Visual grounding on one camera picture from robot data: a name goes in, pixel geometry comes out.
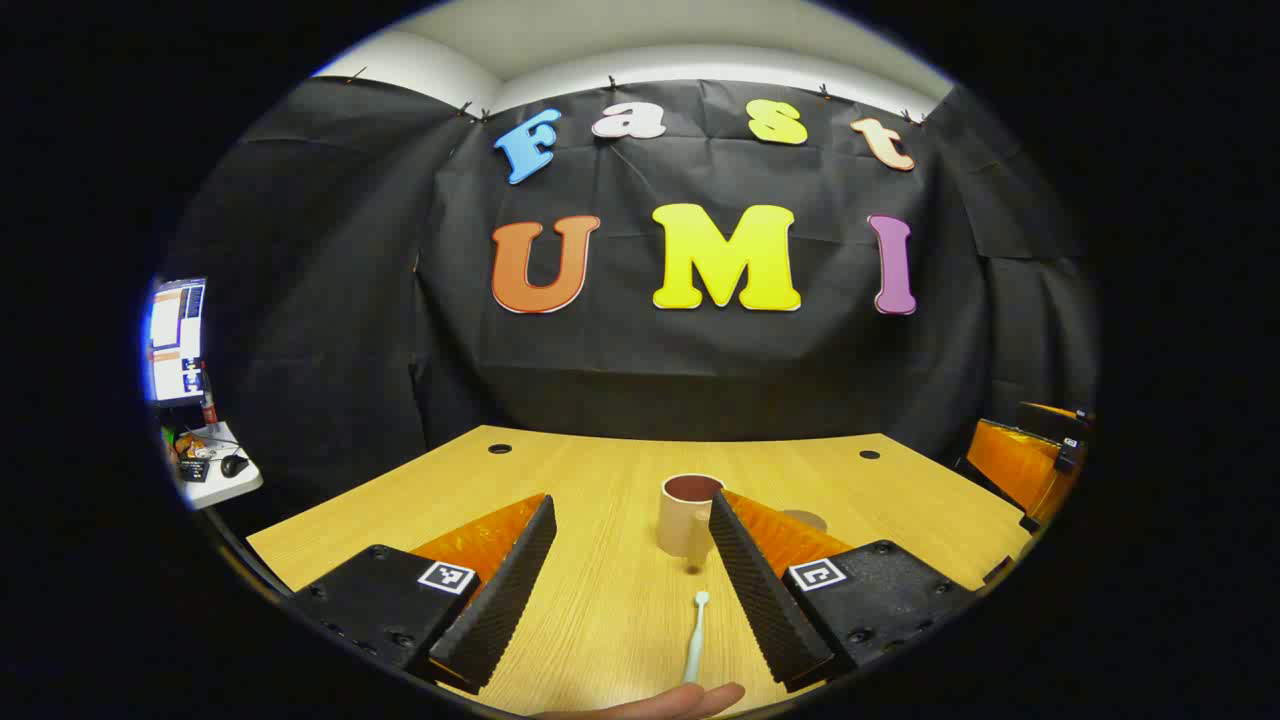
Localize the computer monitor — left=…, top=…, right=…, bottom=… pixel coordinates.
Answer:
left=148, top=278, right=208, bottom=405

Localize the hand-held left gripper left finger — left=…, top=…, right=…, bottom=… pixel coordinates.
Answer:
left=290, top=493, right=558, bottom=696

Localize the white side table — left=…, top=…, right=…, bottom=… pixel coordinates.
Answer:
left=165, top=420, right=265, bottom=511

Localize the pale green toothbrush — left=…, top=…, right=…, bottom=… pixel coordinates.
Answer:
left=683, top=590, right=711, bottom=686

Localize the beige cup with brown inside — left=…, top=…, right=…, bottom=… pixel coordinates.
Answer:
left=657, top=474, right=728, bottom=575

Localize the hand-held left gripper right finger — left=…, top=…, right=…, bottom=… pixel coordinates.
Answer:
left=708, top=489, right=979, bottom=693

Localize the wooden desktop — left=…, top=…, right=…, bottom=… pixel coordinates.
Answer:
left=245, top=425, right=1033, bottom=717

